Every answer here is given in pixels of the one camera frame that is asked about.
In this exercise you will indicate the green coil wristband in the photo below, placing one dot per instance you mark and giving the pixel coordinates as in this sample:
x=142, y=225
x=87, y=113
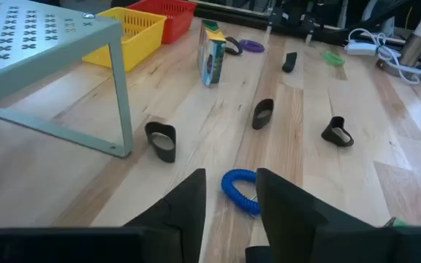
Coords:
x=336, y=62

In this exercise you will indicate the white post with metal base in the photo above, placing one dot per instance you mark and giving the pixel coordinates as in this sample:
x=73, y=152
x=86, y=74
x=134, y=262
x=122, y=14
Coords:
x=413, y=47

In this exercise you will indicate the purple coil wristband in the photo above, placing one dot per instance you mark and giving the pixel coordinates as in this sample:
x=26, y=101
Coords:
x=258, y=48

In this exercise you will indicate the red plastic basket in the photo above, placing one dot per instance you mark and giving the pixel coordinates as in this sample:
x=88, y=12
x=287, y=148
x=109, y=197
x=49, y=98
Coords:
x=175, y=25

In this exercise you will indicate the black binder clip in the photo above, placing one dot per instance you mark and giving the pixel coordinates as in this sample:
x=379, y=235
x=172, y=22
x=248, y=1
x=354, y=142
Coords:
x=166, y=153
x=289, y=64
x=329, y=133

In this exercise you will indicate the blue coil wristband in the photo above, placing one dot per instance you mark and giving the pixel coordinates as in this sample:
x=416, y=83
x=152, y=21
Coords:
x=227, y=186

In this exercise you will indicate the small green object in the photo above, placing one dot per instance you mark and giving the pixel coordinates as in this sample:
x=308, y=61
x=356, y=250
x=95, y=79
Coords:
x=397, y=222

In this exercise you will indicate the yellow plastic basket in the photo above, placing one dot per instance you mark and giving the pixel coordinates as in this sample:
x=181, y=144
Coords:
x=137, y=47

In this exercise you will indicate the colourful crayon box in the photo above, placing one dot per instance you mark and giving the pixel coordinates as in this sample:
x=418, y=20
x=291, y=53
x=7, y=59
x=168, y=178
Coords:
x=210, y=58

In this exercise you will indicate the white power adapter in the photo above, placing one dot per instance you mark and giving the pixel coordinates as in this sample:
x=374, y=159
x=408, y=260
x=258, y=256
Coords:
x=360, y=48

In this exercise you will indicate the pale green metal shelf riser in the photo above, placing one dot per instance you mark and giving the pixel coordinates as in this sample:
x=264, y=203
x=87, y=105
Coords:
x=20, y=44

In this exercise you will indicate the black coil wristband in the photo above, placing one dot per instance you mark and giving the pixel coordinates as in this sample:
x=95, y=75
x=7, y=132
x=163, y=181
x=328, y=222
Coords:
x=239, y=49

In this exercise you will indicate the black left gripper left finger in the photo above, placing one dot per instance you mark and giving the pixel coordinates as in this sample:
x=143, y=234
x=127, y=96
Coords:
x=185, y=204

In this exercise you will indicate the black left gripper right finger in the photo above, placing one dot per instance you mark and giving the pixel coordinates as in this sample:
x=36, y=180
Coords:
x=287, y=212

